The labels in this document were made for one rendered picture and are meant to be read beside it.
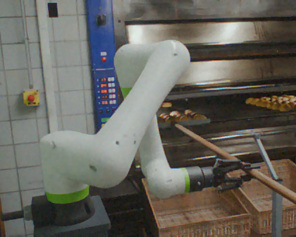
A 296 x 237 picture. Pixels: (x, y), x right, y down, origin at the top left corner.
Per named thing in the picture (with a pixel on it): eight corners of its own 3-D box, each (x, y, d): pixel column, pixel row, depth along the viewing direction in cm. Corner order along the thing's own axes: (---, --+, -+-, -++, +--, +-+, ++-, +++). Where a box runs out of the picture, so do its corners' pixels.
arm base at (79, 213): (0, 238, 84) (-4, 217, 83) (6, 214, 98) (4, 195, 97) (99, 220, 91) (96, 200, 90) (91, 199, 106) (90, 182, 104)
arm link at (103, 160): (96, 173, 72) (188, 29, 99) (51, 161, 82) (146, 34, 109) (122, 202, 80) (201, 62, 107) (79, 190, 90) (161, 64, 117)
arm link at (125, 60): (131, 47, 103) (153, 38, 112) (103, 49, 111) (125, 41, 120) (143, 100, 110) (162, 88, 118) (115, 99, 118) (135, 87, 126)
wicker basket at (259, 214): (220, 203, 237) (220, 167, 232) (287, 192, 250) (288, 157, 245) (258, 236, 190) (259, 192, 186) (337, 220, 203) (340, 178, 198)
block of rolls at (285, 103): (244, 103, 314) (244, 97, 313) (287, 99, 324) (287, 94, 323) (282, 112, 255) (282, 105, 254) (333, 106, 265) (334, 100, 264)
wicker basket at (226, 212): (142, 215, 226) (139, 178, 221) (218, 204, 236) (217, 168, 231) (158, 254, 179) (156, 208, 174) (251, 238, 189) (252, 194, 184)
